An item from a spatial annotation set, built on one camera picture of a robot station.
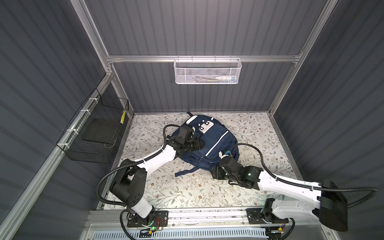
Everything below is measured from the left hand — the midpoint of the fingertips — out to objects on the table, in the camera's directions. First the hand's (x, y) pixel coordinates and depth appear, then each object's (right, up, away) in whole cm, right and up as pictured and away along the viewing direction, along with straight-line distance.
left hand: (203, 144), depth 86 cm
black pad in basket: (-52, +8, -12) cm, 54 cm away
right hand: (+6, -14, -7) cm, 17 cm away
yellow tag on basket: (-46, +16, -3) cm, 48 cm away
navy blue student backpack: (+9, +3, +4) cm, 10 cm away
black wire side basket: (-58, +21, -6) cm, 62 cm away
